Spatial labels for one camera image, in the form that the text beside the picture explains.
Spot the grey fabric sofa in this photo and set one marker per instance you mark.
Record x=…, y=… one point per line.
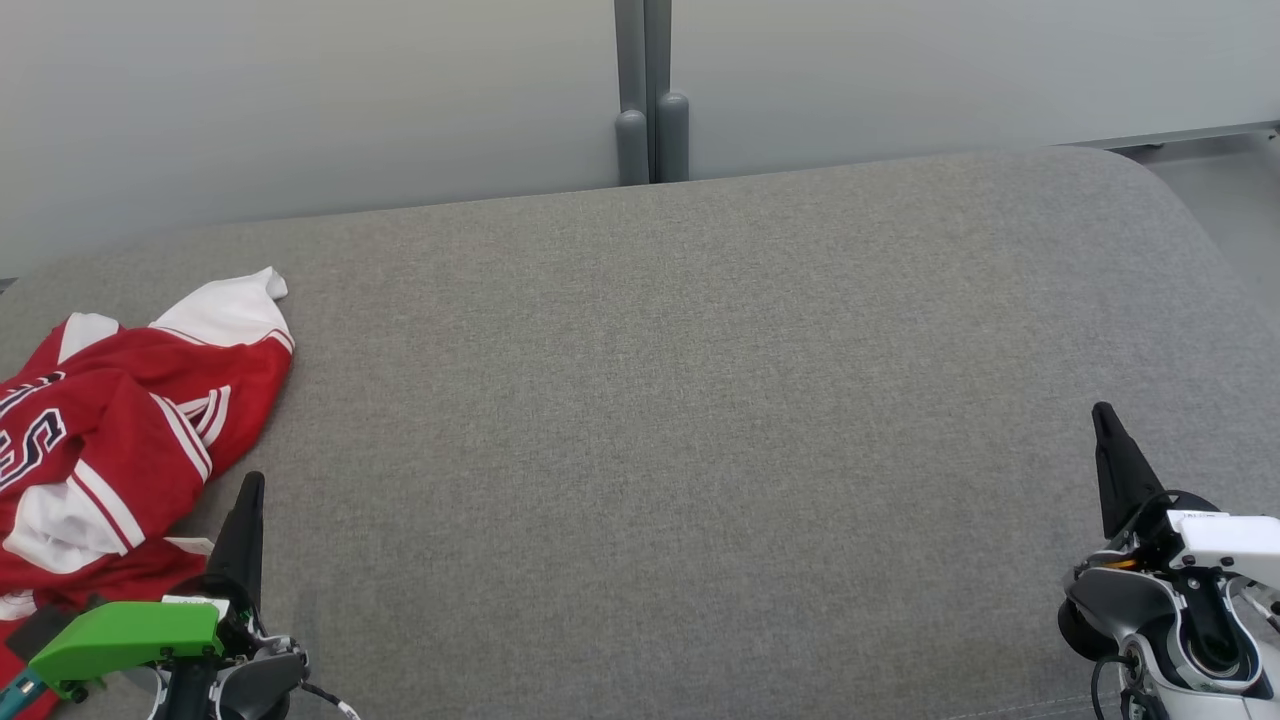
x=700, y=450

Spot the red white sports jersey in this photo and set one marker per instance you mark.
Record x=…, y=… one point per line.
x=130, y=420

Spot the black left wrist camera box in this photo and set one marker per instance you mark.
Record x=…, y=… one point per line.
x=40, y=630

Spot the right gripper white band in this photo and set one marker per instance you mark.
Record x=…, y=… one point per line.
x=1230, y=545

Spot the grey partition base rail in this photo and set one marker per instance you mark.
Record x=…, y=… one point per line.
x=1200, y=135

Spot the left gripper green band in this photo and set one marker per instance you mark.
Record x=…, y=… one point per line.
x=120, y=635

